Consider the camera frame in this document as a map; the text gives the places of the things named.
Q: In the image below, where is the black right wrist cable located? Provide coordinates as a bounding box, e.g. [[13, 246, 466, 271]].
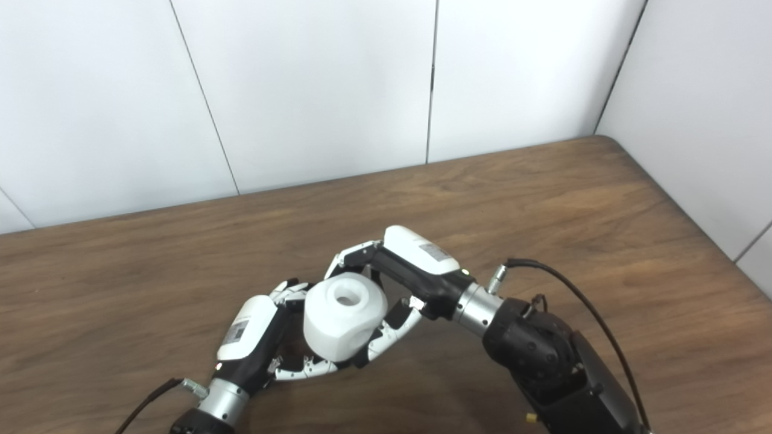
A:
[[487, 259, 652, 432]]

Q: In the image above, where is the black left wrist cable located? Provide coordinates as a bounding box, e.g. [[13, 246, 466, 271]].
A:
[[115, 377, 209, 434]]

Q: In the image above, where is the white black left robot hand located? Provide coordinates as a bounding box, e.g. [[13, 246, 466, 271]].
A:
[[215, 278, 341, 392]]

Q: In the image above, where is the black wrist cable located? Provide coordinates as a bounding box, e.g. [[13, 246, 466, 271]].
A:
[[115, 377, 209, 434], [487, 259, 652, 432]]

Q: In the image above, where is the round white plastic piece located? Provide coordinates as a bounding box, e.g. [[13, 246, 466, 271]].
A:
[[303, 272, 388, 362]]

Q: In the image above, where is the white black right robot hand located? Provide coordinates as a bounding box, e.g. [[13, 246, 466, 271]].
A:
[[324, 225, 477, 368]]

